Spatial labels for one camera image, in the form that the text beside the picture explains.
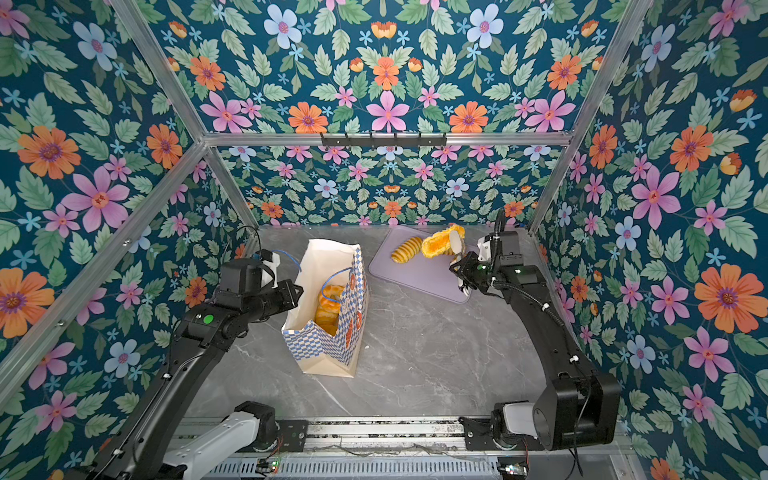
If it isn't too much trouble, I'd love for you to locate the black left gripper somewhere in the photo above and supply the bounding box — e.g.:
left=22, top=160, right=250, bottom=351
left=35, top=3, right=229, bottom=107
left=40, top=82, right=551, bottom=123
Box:
left=243, top=276, right=308, bottom=323

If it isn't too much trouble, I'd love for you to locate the blue checkered paper bag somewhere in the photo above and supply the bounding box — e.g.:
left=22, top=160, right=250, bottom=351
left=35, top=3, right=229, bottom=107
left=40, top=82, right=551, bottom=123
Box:
left=281, top=239, right=369, bottom=378

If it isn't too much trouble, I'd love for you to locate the large striped croissant bread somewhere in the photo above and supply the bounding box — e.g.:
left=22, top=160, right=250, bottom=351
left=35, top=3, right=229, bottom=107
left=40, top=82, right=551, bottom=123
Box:
left=314, top=301, right=340, bottom=336

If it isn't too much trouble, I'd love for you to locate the golden glazed bread loaf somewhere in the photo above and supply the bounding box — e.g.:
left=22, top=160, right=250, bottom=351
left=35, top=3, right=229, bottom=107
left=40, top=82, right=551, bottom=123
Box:
left=421, top=224, right=466, bottom=259

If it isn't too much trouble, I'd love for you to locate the ring shaped bagel bread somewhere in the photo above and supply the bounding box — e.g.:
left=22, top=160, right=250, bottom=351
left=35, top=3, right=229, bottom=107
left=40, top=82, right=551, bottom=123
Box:
left=320, top=285, right=345, bottom=304

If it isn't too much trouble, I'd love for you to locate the long ridged baguette bread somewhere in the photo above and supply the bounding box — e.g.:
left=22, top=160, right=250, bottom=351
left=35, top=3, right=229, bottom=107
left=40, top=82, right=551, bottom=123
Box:
left=391, top=237, right=423, bottom=264

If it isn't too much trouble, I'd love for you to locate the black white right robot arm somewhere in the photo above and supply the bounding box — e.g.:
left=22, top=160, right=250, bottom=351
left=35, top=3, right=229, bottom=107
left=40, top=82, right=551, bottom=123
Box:
left=449, top=214, right=620, bottom=451

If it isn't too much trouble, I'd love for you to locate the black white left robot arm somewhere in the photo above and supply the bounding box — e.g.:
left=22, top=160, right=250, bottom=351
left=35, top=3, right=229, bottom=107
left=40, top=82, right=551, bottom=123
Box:
left=65, top=249, right=303, bottom=479

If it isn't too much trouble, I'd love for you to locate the lilac plastic tray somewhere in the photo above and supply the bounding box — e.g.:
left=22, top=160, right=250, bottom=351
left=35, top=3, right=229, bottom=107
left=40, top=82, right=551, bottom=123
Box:
left=368, top=226, right=469, bottom=304

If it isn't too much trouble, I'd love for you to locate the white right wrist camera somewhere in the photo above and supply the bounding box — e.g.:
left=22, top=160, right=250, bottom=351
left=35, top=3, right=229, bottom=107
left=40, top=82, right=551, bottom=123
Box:
left=477, top=234, right=495, bottom=263

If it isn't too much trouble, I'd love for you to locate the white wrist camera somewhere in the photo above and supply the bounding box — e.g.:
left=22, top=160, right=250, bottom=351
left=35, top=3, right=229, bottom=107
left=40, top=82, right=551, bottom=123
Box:
left=477, top=234, right=495, bottom=263
left=255, top=249, right=280, bottom=289

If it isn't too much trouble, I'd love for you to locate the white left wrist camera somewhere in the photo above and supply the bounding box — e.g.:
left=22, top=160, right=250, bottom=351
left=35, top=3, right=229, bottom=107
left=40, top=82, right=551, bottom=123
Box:
left=255, top=249, right=280, bottom=289

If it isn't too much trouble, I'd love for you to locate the black hook rail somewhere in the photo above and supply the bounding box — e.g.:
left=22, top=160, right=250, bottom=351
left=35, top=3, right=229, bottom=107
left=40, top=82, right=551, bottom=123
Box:
left=320, top=133, right=448, bottom=148

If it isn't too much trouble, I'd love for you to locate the aluminium frame profile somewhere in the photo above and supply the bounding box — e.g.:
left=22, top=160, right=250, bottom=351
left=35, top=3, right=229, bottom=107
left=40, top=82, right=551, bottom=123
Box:
left=1, top=1, right=654, bottom=406

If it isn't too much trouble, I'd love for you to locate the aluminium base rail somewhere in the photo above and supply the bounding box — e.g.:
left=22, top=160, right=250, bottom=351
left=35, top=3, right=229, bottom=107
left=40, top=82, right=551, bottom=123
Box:
left=160, top=413, right=646, bottom=479

